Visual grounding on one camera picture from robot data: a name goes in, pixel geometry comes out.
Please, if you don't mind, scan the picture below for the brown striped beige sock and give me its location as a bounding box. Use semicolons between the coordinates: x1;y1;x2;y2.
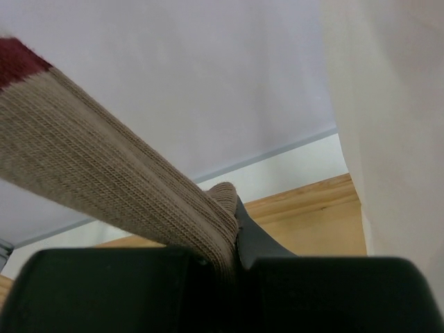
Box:
1;37;238;280

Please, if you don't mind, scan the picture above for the wooden clothes rack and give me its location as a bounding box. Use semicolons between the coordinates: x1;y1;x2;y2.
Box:
1;174;367;302

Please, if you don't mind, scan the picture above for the white hanging cloth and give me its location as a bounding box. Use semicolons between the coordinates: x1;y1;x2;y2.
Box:
321;1;443;300

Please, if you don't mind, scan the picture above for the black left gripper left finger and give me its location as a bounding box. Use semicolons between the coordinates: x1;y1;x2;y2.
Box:
1;248;229;332

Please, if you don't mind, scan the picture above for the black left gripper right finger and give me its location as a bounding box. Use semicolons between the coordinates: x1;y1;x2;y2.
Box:
230;201;443;332

